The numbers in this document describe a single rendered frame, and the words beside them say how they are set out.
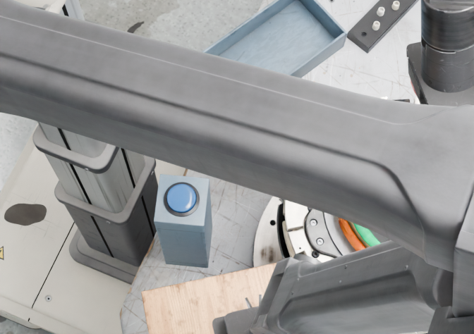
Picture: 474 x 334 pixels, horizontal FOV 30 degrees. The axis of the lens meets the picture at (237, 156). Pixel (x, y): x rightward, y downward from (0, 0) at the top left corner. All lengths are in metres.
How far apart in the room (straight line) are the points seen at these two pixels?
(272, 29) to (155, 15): 1.22
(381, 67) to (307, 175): 1.23
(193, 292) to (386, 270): 0.64
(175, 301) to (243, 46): 0.40
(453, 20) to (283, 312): 0.30
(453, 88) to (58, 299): 1.31
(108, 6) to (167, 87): 2.16
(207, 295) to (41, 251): 0.93
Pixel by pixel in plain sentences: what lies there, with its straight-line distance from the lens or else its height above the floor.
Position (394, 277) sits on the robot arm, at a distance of 0.54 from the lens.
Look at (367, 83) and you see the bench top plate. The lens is 1.59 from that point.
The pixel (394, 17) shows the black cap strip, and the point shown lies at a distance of 1.64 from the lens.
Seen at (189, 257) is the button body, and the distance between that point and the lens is 1.41.
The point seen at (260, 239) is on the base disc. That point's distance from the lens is 1.46.
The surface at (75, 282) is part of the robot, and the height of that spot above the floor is 0.26.
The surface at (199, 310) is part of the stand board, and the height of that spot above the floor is 1.07.
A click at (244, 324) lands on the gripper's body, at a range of 0.96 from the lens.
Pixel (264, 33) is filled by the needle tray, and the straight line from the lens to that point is 1.34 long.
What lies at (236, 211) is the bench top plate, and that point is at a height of 0.78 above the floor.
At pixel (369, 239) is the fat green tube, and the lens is 1.10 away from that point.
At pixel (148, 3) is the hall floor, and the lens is 2.56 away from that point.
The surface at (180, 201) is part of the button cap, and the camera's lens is 1.22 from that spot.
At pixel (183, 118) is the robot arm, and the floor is 1.83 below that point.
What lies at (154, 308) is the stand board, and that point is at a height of 1.06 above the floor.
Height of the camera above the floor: 2.21
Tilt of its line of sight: 70 degrees down
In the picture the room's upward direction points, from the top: 1 degrees clockwise
